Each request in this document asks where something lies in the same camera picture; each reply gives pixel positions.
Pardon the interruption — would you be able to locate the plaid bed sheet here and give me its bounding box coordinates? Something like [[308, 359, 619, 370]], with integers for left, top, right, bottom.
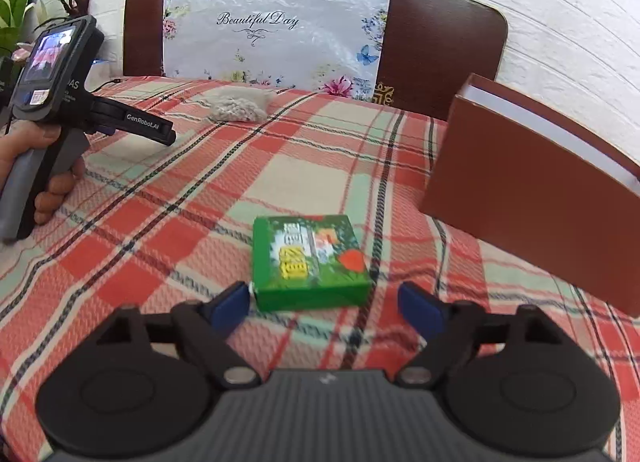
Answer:
[[1, 77, 639, 461]]

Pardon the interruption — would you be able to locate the green small box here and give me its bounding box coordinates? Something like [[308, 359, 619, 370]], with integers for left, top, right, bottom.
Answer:
[[252, 214, 372, 313]]

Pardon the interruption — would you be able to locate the dark red plant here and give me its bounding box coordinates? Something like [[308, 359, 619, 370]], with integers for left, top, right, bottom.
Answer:
[[60, 0, 90, 19]]

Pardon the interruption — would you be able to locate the red cardboard box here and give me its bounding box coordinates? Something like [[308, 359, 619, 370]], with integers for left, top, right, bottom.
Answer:
[[420, 74, 639, 317]]

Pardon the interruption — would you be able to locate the brown floral headboard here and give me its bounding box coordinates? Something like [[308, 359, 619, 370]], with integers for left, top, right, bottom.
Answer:
[[122, 0, 509, 119]]

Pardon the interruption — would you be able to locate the cotton swab bag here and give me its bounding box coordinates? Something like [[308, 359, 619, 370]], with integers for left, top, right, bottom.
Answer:
[[202, 85, 277, 122]]

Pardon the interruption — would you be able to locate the person left hand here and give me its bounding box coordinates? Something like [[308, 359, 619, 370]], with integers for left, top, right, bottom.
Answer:
[[0, 121, 86, 226]]

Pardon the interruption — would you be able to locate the green leafy plant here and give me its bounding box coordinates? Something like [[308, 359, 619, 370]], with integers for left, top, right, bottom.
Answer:
[[0, 0, 39, 57]]

